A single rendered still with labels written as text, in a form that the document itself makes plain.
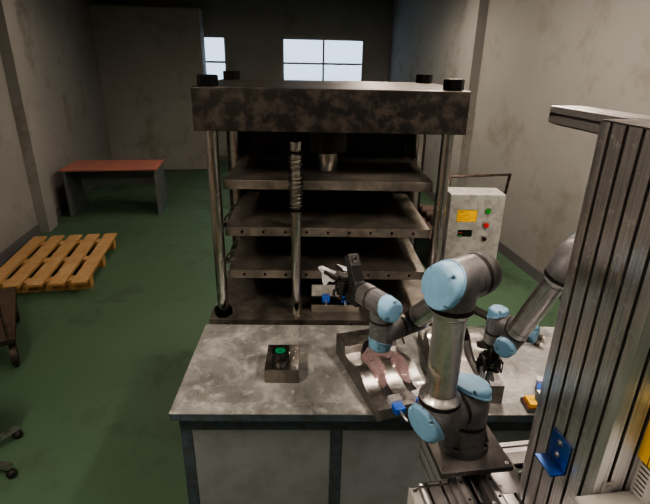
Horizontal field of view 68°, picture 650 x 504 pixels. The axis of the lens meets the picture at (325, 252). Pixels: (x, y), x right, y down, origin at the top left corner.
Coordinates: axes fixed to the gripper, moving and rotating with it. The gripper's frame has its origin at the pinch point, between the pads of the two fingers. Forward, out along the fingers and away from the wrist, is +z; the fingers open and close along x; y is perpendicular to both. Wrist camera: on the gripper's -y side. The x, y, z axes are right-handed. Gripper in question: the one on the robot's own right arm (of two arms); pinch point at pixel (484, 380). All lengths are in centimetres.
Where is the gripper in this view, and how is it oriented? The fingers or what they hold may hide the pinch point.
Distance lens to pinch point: 218.0
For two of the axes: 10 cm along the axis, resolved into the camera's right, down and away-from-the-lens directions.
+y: 0.2, 3.8, -9.3
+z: -0.2, 9.3, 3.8
